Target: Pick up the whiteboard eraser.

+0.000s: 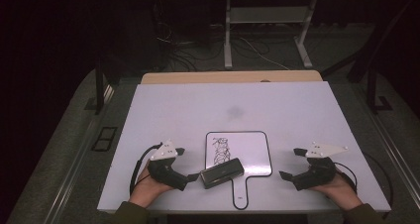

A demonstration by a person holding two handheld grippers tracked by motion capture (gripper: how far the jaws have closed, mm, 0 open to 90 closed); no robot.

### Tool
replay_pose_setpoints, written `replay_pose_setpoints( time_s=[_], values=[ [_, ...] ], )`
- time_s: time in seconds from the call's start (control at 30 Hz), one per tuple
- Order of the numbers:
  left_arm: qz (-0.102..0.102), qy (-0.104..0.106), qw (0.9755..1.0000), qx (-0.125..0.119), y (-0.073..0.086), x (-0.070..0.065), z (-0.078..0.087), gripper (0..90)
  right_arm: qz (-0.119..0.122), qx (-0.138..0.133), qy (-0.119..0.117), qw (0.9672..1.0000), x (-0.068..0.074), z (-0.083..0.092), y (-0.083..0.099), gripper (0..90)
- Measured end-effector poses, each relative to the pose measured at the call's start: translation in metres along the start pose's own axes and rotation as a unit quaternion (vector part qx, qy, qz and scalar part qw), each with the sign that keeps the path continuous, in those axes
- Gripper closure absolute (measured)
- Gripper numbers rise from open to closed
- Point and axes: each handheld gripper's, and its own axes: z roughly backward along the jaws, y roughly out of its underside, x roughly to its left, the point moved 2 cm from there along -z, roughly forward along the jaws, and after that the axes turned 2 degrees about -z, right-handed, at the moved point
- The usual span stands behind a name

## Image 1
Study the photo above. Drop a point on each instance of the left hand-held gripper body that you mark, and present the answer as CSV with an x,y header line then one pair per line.
x,y
165,172

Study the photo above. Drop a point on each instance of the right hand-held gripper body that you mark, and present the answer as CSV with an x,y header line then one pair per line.
x,y
313,174

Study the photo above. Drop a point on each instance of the black whiteboard eraser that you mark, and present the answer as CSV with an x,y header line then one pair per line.
x,y
222,173

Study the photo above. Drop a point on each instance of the person's left hand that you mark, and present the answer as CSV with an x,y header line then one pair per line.
x,y
147,187

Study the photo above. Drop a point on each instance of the person's right hand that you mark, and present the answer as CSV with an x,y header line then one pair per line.
x,y
340,191

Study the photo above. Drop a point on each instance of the wooden table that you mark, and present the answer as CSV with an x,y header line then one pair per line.
x,y
231,77

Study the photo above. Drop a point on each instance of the black metal stand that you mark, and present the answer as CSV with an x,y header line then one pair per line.
x,y
372,88

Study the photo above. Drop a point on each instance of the white metal stand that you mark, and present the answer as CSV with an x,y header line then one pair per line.
x,y
267,15

